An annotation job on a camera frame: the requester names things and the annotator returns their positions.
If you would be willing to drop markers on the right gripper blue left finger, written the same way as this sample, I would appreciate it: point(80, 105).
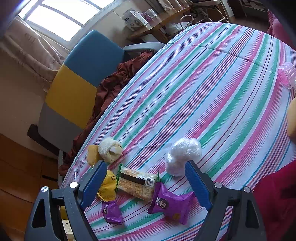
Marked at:
point(80, 195)

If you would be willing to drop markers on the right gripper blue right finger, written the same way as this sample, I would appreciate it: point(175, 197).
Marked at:
point(214, 199)

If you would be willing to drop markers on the yellow knitted hat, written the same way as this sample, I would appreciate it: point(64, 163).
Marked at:
point(107, 189)

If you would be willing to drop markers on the purple snack packet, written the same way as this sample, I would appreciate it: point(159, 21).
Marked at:
point(176, 207)
point(111, 212)

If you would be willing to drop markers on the yellow sponge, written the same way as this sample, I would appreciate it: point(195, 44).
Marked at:
point(93, 155)
point(291, 119)

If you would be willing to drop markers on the white plastic bag ball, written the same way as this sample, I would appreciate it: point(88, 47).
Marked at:
point(180, 152)

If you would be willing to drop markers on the black label cracker packet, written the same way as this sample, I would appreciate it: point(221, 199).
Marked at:
point(138, 184)

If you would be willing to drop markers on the gold storage box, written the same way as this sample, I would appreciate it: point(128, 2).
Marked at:
point(66, 224)

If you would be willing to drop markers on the rolled cream sock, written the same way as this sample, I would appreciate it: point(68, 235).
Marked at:
point(110, 149)

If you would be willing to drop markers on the red garment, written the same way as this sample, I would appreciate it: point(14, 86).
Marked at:
point(275, 197)

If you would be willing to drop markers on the blue yellow grey headboard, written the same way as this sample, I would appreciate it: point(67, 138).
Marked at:
point(71, 97)

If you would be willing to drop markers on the striped bed sheet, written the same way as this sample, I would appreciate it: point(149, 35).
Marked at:
point(215, 82)

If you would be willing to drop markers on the maroon blanket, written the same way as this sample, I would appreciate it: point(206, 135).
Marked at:
point(107, 91)

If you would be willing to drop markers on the beige curtain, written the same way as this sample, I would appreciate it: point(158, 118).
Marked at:
point(32, 52)

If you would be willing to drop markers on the window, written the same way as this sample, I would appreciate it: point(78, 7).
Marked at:
point(65, 22)

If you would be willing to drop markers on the wooden bedside desk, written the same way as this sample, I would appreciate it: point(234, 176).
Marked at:
point(155, 26)

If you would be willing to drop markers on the white product box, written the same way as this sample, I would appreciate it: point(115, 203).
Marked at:
point(133, 20)

